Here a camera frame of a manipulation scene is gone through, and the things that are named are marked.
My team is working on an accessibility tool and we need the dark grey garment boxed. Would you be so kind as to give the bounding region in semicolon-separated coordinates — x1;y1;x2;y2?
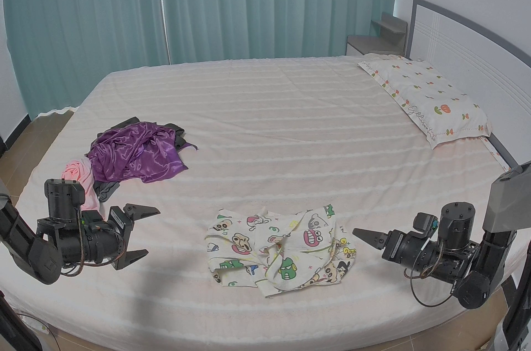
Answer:
96;117;185;202

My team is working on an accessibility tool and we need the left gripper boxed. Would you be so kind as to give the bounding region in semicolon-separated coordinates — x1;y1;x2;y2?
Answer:
82;203;161;271

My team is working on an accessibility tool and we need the bed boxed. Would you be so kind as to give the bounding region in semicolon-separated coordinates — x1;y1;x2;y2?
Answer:
8;0;531;351

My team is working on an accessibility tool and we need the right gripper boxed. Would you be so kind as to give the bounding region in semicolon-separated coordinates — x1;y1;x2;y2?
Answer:
381;230;434;271

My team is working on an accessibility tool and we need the white printed pillow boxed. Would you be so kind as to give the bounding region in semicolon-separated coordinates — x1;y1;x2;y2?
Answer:
358;54;492;150

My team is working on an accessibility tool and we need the purple satin garment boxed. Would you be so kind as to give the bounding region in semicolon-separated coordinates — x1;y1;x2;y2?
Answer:
88;122;199;184

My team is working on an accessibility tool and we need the pink garment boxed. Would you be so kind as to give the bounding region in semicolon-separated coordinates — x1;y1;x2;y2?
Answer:
61;158;104;213

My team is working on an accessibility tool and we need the black cable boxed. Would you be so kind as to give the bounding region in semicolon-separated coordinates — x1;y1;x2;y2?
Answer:
408;266;457;308

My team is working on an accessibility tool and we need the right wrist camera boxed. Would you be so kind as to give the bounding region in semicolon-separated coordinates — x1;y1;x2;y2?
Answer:
412;212;439;237

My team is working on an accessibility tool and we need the white printed pyjama top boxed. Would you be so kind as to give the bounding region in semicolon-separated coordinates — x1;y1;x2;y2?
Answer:
205;205;357;299

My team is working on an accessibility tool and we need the grey bedside table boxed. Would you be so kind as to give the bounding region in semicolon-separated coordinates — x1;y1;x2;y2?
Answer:
346;12;409;56

